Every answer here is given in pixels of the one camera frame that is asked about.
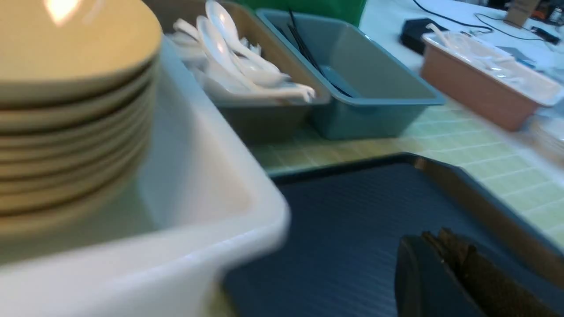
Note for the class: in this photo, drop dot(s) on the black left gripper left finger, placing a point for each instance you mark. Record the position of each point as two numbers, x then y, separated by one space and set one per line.
425 286

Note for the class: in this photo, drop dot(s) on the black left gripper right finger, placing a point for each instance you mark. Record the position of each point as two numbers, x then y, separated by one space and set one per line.
491 288

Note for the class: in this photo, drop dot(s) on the black plastic serving tray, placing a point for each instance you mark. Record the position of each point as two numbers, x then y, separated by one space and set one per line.
346 221

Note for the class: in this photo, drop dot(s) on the green checkered tablecloth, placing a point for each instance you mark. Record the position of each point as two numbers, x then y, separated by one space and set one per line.
447 133

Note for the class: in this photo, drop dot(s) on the blue plastic chopstick bin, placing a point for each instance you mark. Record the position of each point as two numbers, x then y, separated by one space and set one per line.
386 95

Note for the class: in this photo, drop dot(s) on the pink plastic bin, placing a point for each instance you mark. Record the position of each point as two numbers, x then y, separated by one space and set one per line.
487 80

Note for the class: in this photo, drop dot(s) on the large white plastic tub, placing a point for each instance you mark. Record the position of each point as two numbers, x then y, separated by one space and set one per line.
198 205

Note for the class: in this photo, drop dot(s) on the grey plastic spoon bin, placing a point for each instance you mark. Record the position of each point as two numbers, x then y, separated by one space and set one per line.
261 121

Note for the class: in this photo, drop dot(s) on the black box on table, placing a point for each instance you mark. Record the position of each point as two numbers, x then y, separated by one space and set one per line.
412 32

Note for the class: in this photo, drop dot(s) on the green cloth backdrop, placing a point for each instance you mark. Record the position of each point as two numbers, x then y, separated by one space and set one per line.
347 10

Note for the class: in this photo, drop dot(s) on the bundle of black chopsticks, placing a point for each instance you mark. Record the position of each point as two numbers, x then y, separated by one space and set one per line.
292 26

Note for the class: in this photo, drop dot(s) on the pile of white spoons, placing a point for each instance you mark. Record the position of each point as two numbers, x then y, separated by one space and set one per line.
228 69

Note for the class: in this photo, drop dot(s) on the stack of tan bowls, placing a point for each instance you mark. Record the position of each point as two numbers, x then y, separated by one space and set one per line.
78 83

